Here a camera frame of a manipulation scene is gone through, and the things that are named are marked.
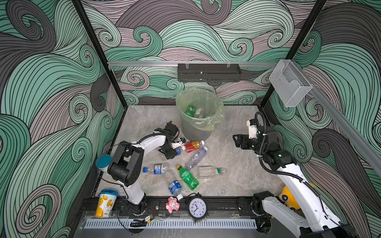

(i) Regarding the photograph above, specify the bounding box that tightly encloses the aluminium wall rail right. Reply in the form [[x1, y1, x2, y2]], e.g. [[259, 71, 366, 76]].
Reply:
[[292, 61, 381, 175]]

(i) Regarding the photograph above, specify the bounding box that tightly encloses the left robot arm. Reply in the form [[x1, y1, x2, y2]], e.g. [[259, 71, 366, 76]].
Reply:
[[107, 122, 180, 214]]

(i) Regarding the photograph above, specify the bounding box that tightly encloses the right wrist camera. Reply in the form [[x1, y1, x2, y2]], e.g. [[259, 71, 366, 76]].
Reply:
[[247, 119, 258, 139]]

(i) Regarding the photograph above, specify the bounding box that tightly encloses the green Sprite bottle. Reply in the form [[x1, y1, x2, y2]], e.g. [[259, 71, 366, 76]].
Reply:
[[176, 165, 199, 191]]

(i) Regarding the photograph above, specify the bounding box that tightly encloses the black wall shelf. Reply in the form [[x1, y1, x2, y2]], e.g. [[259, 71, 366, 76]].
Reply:
[[177, 63, 242, 85]]

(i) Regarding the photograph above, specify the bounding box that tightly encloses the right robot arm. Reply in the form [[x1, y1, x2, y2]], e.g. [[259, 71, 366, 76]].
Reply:
[[233, 134, 358, 238]]

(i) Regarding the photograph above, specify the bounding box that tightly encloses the teal round lid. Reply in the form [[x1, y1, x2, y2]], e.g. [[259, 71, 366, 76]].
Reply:
[[95, 154, 112, 173]]

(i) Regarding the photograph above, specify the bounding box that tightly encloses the aluminium wall rail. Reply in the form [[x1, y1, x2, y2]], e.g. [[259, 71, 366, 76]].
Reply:
[[292, 61, 381, 175], [107, 60, 278, 68]]

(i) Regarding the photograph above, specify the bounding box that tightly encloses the clear bottle blue label white cap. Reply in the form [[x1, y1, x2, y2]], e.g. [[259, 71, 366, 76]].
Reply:
[[175, 147, 181, 156]]

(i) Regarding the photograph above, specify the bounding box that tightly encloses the clear acrylic wall holder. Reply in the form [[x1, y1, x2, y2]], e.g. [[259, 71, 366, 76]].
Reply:
[[269, 59, 313, 108]]

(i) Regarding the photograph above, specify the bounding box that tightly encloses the yellow duck toy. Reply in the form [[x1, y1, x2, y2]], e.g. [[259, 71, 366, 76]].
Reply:
[[278, 186, 301, 211]]

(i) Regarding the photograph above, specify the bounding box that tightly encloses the pink plush toy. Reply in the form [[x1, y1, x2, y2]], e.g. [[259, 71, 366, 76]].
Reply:
[[165, 196, 180, 214]]

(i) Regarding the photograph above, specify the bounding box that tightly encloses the long clear bottle white cap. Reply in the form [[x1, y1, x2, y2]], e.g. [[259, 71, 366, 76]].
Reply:
[[185, 147, 208, 171]]

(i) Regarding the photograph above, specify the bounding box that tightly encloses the square clear bottle green band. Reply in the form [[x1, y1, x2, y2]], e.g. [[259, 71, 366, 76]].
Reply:
[[198, 166, 226, 178]]

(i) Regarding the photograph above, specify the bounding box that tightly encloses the crushed bottle blue label front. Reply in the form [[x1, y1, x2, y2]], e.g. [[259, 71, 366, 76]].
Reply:
[[166, 173, 184, 201]]

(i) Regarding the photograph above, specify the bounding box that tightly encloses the black alarm clock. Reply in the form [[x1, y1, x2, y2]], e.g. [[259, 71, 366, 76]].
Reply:
[[185, 193, 209, 222]]

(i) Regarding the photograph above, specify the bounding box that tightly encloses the yellow printed cup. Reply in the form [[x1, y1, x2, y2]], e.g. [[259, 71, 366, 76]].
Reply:
[[95, 189, 118, 218]]

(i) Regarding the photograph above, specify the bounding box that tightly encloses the red yellow label bottle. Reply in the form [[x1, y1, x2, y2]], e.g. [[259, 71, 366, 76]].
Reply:
[[181, 140, 205, 153]]

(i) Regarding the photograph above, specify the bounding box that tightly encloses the white slotted cable duct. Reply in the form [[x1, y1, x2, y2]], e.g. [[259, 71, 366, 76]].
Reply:
[[84, 218, 257, 230]]

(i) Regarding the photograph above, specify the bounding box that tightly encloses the mesh waste bin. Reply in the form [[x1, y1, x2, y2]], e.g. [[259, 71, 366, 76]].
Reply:
[[175, 90, 224, 142]]

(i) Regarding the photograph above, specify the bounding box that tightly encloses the aluminium wall rail back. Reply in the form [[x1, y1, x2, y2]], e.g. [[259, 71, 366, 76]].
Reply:
[[107, 60, 278, 68]]

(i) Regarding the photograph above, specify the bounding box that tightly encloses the green bottle yellow cap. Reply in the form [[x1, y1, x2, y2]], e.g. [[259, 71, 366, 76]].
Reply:
[[185, 105, 196, 118]]

